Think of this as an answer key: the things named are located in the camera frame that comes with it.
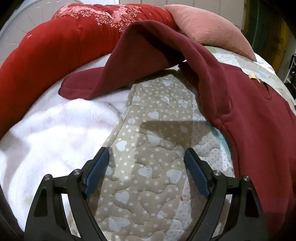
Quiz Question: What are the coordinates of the beige heart-print quilted bedspread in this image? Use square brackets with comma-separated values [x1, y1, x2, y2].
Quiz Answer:
[67, 45, 296, 241]

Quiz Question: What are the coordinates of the pink corduroy cushion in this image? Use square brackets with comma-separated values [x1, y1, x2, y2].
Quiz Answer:
[164, 4, 257, 62]

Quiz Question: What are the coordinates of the dark green door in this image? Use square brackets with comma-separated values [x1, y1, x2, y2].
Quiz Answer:
[243, 0, 296, 77]

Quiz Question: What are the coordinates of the maroon sweatshirt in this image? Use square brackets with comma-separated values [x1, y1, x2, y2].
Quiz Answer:
[58, 20, 296, 232]

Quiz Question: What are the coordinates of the red floral quilt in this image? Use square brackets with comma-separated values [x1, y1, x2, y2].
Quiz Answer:
[0, 3, 179, 139]

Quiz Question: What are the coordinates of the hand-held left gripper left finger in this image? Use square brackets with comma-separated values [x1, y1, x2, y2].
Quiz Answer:
[24, 147, 110, 241]

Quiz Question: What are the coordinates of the white fleece blanket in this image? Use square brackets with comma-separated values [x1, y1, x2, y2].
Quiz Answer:
[0, 53, 130, 232]

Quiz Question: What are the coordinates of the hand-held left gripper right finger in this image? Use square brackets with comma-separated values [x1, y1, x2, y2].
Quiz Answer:
[183, 147, 270, 241]

